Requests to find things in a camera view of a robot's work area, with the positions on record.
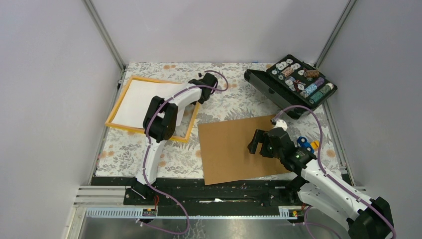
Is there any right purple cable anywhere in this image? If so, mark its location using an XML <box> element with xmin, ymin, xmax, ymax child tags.
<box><xmin>272</xmin><ymin>105</ymin><xmax>396</xmax><ymax>239</ymax></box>

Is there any purple poker chip stack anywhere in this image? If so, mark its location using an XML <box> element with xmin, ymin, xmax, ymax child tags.
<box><xmin>312</xmin><ymin>77</ymin><xmax>325</xmax><ymax>89</ymax></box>

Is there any brown poker chip stack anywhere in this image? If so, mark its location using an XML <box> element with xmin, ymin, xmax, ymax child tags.
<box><xmin>303</xmin><ymin>70</ymin><xmax>320</xmax><ymax>79</ymax></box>

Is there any sky building photo print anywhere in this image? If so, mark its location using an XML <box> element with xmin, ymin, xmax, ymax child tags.
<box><xmin>107</xmin><ymin>76</ymin><xmax>183</xmax><ymax>128</ymax></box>

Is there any blue yellow toy car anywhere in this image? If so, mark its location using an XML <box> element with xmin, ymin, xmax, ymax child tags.
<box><xmin>297</xmin><ymin>136</ymin><xmax>320</xmax><ymax>153</ymax></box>

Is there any black poker chip case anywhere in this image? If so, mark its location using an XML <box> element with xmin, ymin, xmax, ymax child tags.
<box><xmin>244</xmin><ymin>54</ymin><xmax>337</xmax><ymax>111</ymax></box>

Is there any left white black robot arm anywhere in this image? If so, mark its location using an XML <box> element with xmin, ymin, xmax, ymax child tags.
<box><xmin>135</xmin><ymin>70</ymin><xmax>218</xmax><ymax>205</ymax></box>

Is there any teal poker chip stack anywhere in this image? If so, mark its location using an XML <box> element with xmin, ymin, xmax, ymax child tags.
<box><xmin>309</xmin><ymin>83</ymin><xmax>334</xmax><ymax>104</ymax></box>

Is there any orange picture frame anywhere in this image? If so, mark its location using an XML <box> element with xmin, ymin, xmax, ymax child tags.
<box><xmin>105</xmin><ymin>75</ymin><xmax>200</xmax><ymax>143</ymax></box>

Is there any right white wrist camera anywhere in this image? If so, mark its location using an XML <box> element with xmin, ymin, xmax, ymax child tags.
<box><xmin>273</xmin><ymin>119</ymin><xmax>288</xmax><ymax>131</ymax></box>

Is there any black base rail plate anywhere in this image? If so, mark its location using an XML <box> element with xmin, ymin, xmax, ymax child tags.
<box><xmin>123</xmin><ymin>176</ymin><xmax>319</xmax><ymax>217</ymax></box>

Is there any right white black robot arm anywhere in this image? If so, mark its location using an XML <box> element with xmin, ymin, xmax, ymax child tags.
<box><xmin>247</xmin><ymin>127</ymin><xmax>394</xmax><ymax>239</ymax></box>

